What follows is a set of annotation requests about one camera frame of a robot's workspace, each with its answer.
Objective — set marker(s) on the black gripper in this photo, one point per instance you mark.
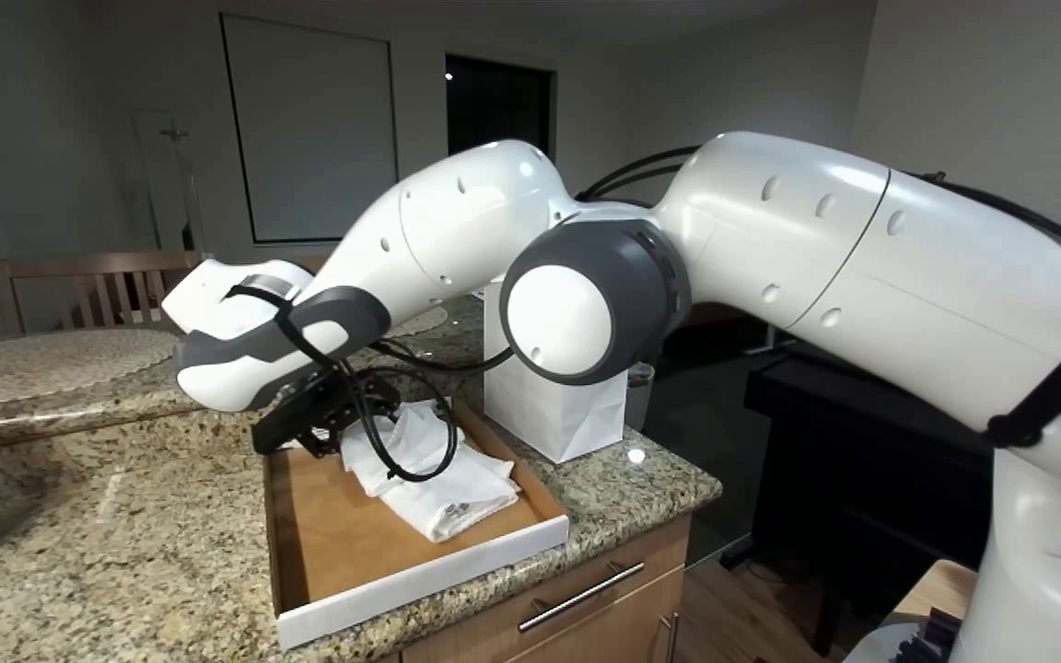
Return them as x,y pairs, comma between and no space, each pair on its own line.
333,411

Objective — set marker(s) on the white cloth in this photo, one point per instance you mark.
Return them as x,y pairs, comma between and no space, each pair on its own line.
412,443
459,504

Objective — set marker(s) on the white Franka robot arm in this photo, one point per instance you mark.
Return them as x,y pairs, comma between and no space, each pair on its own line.
875,283

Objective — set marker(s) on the white paper bag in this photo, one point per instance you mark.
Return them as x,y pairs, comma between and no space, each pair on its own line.
562,418

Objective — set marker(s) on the folded white cloth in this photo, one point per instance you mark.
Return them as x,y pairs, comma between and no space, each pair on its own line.
459,504

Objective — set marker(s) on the wooden dining chair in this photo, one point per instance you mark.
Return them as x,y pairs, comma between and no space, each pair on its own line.
91,290

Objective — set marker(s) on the white coat stand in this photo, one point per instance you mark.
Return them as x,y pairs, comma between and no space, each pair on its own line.
180,187

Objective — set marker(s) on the round woven placemat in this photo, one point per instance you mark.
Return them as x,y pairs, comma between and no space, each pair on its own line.
39,371

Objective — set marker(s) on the small white disc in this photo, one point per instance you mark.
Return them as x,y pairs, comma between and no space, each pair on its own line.
636,455

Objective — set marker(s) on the wooden base cabinet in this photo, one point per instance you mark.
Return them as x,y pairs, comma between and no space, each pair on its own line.
581,612

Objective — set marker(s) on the black piano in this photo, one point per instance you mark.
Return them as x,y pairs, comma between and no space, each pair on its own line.
875,493

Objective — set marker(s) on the light wooden table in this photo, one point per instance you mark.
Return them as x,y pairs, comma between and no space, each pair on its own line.
936,592

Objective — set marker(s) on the white wall board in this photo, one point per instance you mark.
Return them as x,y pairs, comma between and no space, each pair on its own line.
312,123

